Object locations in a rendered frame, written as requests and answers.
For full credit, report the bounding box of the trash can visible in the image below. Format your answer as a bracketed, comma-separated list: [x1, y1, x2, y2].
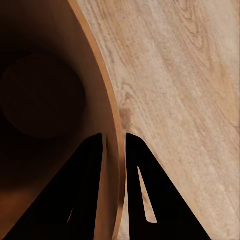
[0, 0, 126, 240]

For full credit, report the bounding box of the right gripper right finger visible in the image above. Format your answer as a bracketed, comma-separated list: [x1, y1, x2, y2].
[126, 133, 211, 240]

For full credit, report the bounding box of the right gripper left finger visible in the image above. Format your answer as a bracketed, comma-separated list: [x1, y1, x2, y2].
[3, 133, 103, 240]

